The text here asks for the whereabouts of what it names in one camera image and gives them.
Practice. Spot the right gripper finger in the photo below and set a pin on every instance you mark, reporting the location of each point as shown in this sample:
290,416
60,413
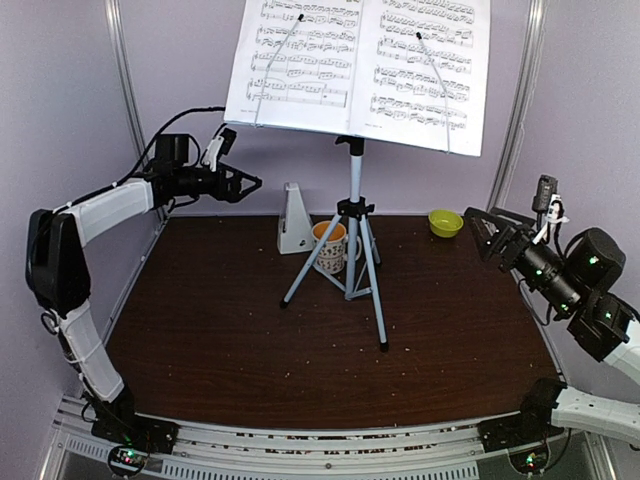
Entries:
502,219
479,222

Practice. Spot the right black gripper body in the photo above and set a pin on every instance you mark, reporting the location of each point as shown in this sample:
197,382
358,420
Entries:
509,259

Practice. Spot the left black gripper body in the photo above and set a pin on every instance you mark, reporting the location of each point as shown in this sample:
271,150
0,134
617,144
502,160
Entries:
217,191

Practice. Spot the sheet music page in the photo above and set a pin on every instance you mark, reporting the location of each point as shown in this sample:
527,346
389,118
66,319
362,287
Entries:
422,73
295,65

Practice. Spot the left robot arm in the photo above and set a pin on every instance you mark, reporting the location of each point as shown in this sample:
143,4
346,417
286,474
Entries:
57,272

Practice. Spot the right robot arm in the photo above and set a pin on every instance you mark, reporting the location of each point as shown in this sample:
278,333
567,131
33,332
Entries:
575,281

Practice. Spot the green bowl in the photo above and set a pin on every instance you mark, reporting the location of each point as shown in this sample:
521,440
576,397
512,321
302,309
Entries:
445,223

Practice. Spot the white perforated music stand desk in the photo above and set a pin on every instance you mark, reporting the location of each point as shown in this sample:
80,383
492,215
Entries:
407,72

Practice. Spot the white metronome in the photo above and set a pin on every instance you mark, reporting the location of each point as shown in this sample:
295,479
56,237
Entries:
294,223

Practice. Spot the yellow patterned mug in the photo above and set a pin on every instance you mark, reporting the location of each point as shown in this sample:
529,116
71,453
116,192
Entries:
334,254

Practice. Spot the white tripod stand pole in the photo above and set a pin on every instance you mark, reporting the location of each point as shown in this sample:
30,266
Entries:
362,255

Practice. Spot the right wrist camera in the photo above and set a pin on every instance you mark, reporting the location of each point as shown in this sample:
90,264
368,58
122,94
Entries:
548,206

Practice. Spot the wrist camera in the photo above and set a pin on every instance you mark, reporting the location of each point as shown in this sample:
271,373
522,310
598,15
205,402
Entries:
218,147
548,206

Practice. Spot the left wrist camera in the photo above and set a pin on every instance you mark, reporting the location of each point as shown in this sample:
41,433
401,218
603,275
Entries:
218,147

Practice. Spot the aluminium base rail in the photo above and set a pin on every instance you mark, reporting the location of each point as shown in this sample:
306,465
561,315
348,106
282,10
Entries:
450,450

